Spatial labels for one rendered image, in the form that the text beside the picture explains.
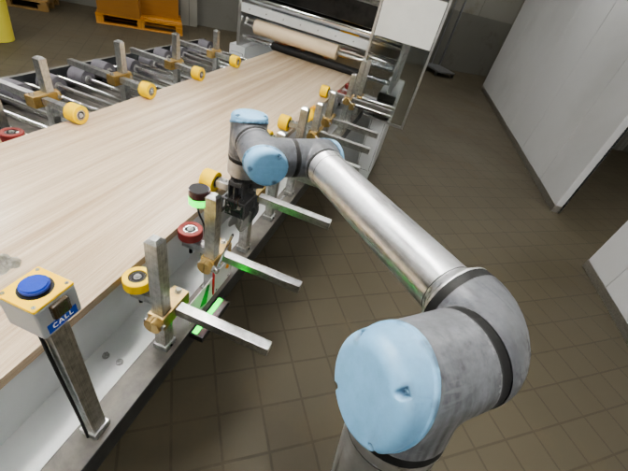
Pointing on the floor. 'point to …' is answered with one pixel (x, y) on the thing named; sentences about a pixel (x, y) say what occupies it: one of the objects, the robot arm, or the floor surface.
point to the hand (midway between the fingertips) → (241, 226)
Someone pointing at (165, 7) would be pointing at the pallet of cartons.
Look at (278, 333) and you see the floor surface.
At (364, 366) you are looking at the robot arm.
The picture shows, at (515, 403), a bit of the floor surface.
